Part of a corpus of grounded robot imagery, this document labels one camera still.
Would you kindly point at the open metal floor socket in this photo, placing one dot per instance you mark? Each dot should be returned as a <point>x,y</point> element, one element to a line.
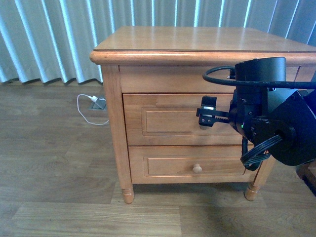
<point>98,103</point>

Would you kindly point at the pale blue curtain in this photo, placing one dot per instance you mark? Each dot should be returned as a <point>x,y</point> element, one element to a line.
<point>45,40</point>

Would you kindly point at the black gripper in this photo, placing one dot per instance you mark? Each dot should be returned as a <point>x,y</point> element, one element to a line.
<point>245,105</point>

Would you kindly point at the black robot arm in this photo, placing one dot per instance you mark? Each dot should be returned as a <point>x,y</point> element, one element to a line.
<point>275,117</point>

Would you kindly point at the round wooden lower knob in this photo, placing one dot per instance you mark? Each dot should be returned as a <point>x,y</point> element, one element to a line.
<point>197,168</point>

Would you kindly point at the wooden drawer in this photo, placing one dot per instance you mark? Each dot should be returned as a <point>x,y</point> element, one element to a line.
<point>174,164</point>
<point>170,119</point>

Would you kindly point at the wooden nightstand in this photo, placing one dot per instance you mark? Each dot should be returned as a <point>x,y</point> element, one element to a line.
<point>171,60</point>

